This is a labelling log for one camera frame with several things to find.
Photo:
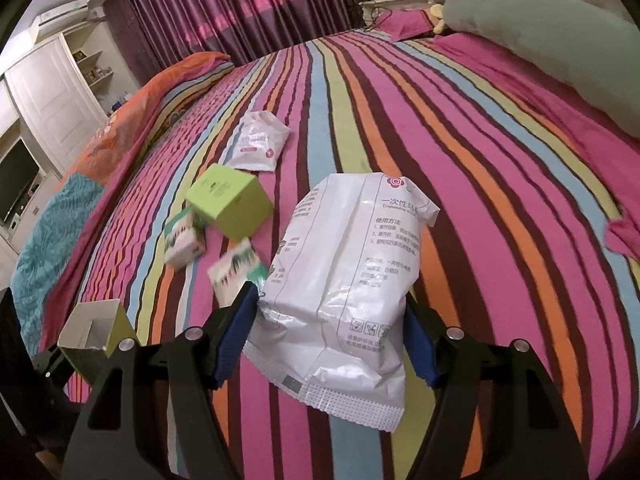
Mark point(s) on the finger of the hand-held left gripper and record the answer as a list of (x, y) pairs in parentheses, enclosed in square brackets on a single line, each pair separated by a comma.
[(52, 367), (10, 325)]

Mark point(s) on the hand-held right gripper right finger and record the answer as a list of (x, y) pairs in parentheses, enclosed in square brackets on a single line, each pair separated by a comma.
[(420, 350)]

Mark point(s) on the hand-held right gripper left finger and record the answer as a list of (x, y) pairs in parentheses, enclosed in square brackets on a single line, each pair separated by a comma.
[(235, 335)]

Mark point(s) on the green cardboard box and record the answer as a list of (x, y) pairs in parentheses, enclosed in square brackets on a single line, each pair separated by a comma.
[(95, 332)]

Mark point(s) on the large white plastic bag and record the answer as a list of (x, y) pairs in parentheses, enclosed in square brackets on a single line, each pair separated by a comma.
[(340, 285)]

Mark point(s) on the white and green patterned box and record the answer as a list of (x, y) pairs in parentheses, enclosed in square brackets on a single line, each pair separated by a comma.
[(185, 242), (235, 272)]

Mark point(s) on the white television cabinet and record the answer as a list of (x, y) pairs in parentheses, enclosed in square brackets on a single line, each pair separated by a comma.
[(12, 245)]

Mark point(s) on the orange and teal quilt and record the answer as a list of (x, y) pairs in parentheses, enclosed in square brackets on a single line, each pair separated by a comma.
[(50, 240)]

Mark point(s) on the green cube box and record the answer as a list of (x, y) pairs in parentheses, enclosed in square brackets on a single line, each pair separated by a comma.
[(227, 200)]

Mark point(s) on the black television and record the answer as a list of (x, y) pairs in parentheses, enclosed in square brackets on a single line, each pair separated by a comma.
[(15, 180)]

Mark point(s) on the small white plastic bag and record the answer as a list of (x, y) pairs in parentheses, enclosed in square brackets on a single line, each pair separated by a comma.
[(257, 140)]

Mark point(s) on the white wardrobe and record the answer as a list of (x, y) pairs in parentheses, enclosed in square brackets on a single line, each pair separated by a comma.
[(50, 95)]

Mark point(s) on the striped bed sheet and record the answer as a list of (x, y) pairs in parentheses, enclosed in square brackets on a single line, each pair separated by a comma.
[(350, 110)]

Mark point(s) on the white air conditioner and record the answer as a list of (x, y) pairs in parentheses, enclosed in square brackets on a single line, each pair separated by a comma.
[(65, 16)]

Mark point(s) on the purple curtain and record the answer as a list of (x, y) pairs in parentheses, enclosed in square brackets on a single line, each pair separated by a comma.
[(240, 10)]

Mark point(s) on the pink pillow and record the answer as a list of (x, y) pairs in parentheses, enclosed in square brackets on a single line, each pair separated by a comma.
[(405, 22)]

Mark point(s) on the yellow plush toy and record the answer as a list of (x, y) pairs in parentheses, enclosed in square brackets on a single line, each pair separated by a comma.
[(438, 17)]

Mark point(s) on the long green pillow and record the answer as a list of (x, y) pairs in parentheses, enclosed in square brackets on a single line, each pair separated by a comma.
[(540, 30)]

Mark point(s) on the cream carved bedside cabinet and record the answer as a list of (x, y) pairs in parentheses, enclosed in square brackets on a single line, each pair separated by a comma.
[(395, 4)]

